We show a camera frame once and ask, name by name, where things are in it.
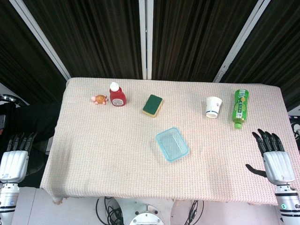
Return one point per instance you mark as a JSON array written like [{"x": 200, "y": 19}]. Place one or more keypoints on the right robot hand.
[{"x": 277, "y": 166}]

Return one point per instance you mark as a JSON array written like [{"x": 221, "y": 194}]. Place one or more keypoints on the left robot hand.
[{"x": 14, "y": 164}]

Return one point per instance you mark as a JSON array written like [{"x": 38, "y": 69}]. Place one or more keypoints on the translucent light blue plastic tray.
[{"x": 173, "y": 146}]

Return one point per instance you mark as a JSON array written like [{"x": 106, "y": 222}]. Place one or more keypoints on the clear lid with blue rim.
[{"x": 172, "y": 144}]

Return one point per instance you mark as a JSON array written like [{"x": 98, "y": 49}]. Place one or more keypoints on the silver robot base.
[{"x": 146, "y": 216}]

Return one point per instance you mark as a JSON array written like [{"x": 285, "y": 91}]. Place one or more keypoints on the green tea bottle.
[{"x": 240, "y": 105}]

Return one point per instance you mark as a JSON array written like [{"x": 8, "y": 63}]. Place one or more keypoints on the white paper cup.
[{"x": 213, "y": 105}]

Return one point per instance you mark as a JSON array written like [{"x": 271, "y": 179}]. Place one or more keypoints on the pink waffle tablecloth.
[{"x": 117, "y": 152}]

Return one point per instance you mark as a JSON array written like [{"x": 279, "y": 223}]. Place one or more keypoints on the black curtain panel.
[
  {"x": 276, "y": 51},
  {"x": 194, "y": 35},
  {"x": 93, "y": 35},
  {"x": 14, "y": 58}
]

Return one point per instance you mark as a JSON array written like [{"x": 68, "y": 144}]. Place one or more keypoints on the orange turtle toy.
[{"x": 100, "y": 99}]

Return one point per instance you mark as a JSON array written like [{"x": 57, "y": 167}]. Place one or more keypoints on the red ketchup bottle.
[{"x": 117, "y": 97}]

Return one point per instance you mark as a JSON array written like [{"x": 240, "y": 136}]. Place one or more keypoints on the green and yellow sponge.
[{"x": 152, "y": 104}]

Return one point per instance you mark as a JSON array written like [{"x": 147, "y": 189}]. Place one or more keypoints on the white frame post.
[
  {"x": 145, "y": 39},
  {"x": 39, "y": 35},
  {"x": 241, "y": 39}
]

